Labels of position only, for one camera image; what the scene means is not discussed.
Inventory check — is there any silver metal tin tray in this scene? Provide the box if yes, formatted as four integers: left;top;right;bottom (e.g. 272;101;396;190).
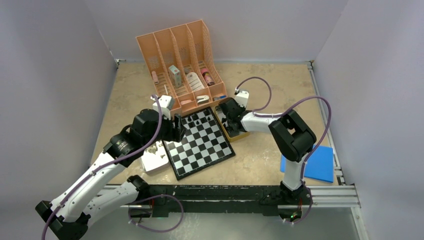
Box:
140;140;170;175

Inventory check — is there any peach plastic desk organizer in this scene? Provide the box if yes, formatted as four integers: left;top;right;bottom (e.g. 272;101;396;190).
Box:
136;20;228;116

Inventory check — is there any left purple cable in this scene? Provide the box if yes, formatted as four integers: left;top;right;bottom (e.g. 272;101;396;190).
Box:
41;94;164;240

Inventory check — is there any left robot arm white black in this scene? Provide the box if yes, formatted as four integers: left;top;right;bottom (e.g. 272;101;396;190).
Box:
35;107;187;240

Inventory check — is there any blue grey small object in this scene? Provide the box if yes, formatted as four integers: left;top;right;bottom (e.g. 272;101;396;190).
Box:
213;95;227;101

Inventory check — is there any pile of white chess pieces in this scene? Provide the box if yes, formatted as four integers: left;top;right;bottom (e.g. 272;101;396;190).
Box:
145;144;166;158

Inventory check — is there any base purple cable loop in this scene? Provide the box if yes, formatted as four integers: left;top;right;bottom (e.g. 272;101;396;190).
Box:
127;192;185;233

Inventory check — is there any white paper pack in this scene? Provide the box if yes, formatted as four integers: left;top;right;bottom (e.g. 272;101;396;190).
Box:
186;72;205;92

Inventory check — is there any black white chess board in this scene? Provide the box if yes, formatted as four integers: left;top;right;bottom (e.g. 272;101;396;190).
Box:
163;107;236;181

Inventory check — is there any blue foam pad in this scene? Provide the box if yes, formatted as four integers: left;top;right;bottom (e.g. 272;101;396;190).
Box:
279;144;335;184

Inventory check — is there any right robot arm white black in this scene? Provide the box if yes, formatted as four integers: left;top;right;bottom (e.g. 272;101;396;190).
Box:
218;97;317;204

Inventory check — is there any white stapler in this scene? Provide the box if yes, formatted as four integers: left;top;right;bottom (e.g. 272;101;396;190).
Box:
196;95;210;106

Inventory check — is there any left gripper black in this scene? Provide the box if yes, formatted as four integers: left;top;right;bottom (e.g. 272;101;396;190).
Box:
142;111;186;149

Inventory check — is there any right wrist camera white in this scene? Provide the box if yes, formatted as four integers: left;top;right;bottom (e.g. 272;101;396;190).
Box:
234;90;250;108

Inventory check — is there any pink bottle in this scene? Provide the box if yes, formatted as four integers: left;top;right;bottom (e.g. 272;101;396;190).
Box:
200;67;215;87

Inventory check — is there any black metal base rail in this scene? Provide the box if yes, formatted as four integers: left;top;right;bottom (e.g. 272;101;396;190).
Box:
67;183;361;218

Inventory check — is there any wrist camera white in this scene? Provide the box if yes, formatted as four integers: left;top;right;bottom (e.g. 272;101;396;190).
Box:
150;94;175;120
234;90;250;108

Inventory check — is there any white green carton box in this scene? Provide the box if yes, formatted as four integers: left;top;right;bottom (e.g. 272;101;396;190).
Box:
168;65;183;88

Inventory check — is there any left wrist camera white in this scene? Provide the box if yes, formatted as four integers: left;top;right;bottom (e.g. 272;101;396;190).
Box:
150;94;175;120

